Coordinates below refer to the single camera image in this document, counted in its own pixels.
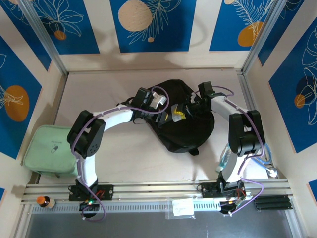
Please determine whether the black backpack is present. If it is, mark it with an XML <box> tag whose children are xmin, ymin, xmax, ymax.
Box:
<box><xmin>116</xmin><ymin>79</ymin><xmax>215</xmax><ymax>156</ymax></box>

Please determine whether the clear bag with paper label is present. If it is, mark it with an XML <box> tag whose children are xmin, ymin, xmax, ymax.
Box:
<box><xmin>165</xmin><ymin>197</ymin><xmax>196</xmax><ymax>220</ymax></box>

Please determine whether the blue tube stethoscope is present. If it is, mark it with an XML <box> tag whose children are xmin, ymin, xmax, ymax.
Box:
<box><xmin>255</xmin><ymin>142</ymin><xmax>279</xmax><ymax>178</ymax></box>

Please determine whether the mint green zip pouch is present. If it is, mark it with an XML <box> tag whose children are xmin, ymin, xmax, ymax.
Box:
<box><xmin>22</xmin><ymin>125</ymin><xmax>79</xmax><ymax>179</ymax></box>

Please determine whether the black ribbed block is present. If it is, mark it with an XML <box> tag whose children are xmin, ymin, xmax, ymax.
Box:
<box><xmin>252</xmin><ymin>195</ymin><xmax>291</xmax><ymax>212</ymax></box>

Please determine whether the brown bottle orange cap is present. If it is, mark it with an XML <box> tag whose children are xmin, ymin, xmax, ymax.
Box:
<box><xmin>36</xmin><ymin>195</ymin><xmax>56</xmax><ymax>209</ymax></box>

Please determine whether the white left camera bracket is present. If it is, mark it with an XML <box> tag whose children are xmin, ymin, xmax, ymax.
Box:
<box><xmin>150</xmin><ymin>91</ymin><xmax>167</xmax><ymax>109</ymax></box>

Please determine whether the short aluminium table rail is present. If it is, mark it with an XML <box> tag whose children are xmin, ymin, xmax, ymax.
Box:
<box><xmin>236</xmin><ymin>68</ymin><xmax>287</xmax><ymax>180</ymax></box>

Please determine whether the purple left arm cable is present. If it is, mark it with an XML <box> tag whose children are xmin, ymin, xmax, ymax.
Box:
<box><xmin>70</xmin><ymin>86</ymin><xmax>170</xmax><ymax>222</ymax></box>

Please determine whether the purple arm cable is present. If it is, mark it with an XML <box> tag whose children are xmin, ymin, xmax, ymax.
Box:
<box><xmin>195</xmin><ymin>85</ymin><xmax>264</xmax><ymax>218</ymax></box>
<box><xmin>70</xmin><ymin>86</ymin><xmax>170</xmax><ymax>222</ymax></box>

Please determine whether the long aluminium table rail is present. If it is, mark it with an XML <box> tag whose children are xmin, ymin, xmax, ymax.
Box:
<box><xmin>21</xmin><ymin>179</ymin><xmax>293</xmax><ymax>205</ymax></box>

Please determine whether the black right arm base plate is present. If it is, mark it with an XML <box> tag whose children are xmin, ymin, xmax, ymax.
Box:
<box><xmin>201</xmin><ymin>182</ymin><xmax>245</xmax><ymax>199</ymax></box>

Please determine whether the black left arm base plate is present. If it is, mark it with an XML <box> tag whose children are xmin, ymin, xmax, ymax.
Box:
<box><xmin>68</xmin><ymin>184</ymin><xmax>114</xmax><ymax>201</ymax></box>

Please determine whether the grey slotted cable duct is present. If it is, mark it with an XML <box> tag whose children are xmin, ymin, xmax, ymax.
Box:
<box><xmin>31</xmin><ymin>202</ymin><xmax>222</xmax><ymax>214</ymax></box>

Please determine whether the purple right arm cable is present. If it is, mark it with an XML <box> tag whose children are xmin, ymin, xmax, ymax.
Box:
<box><xmin>195</xmin><ymin>85</ymin><xmax>264</xmax><ymax>218</ymax></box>

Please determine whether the aluminium frame post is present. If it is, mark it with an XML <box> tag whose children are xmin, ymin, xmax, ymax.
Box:
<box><xmin>18</xmin><ymin>0</ymin><xmax>69</xmax><ymax>76</ymax></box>
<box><xmin>241</xmin><ymin>0</ymin><xmax>284</xmax><ymax>74</ymax></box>

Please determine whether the small electronics board with wires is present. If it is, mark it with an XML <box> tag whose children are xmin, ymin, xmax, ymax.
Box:
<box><xmin>219</xmin><ymin>198</ymin><xmax>243</xmax><ymax>214</ymax></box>
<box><xmin>79</xmin><ymin>199</ymin><xmax>101</xmax><ymax>212</ymax></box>

